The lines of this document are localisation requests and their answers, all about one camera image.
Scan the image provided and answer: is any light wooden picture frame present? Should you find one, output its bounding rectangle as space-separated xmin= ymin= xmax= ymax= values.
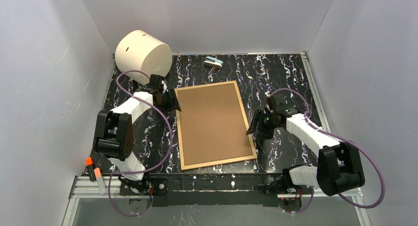
xmin=174 ymin=80 xmax=258 ymax=171

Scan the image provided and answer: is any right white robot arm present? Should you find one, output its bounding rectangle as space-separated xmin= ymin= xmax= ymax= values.
xmin=246 ymin=95 xmax=365 ymax=196

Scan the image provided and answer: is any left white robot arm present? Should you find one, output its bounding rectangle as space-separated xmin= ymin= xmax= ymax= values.
xmin=93 ymin=75 xmax=181 ymax=181

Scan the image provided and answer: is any large white cylinder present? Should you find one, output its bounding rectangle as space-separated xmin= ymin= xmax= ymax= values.
xmin=115 ymin=30 xmax=172 ymax=85

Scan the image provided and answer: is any teal white stapler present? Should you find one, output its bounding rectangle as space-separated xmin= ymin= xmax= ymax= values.
xmin=203 ymin=56 xmax=223 ymax=69

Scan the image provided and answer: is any orange cap black marker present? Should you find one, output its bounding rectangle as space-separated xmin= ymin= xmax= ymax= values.
xmin=85 ymin=157 xmax=96 ymax=181

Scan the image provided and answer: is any peach cap glue stick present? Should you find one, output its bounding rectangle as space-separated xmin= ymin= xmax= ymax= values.
xmin=94 ymin=167 xmax=106 ymax=194

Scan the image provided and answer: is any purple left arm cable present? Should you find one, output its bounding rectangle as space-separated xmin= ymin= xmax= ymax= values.
xmin=107 ymin=70 xmax=174 ymax=217

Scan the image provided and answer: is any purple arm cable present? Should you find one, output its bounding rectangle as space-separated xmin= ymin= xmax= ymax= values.
xmin=266 ymin=88 xmax=386 ymax=214
xmin=107 ymin=70 xmax=174 ymax=217

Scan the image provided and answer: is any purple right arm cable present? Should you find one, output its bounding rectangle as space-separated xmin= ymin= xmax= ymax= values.
xmin=266 ymin=88 xmax=386 ymax=214

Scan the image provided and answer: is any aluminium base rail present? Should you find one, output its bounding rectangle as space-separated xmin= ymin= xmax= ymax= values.
xmin=63 ymin=173 xmax=371 ymax=226

